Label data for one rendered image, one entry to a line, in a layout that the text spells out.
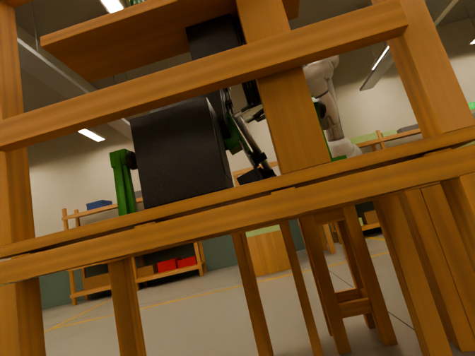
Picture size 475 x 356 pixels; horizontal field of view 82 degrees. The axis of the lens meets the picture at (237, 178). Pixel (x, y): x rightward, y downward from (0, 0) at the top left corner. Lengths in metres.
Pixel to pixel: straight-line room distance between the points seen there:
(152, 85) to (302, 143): 0.48
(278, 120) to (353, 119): 6.72
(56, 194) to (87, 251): 7.67
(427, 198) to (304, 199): 0.95
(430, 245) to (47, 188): 8.39
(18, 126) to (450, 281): 1.86
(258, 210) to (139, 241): 0.36
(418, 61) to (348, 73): 7.06
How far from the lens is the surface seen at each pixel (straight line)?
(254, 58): 0.87
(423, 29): 1.04
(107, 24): 1.12
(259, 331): 1.68
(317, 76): 1.23
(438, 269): 1.67
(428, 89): 0.95
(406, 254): 1.50
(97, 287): 7.33
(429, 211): 1.64
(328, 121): 1.27
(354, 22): 0.94
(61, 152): 8.81
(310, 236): 1.67
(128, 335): 1.66
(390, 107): 7.94
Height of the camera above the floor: 0.76
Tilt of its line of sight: 11 degrees up
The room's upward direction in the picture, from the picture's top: 13 degrees counter-clockwise
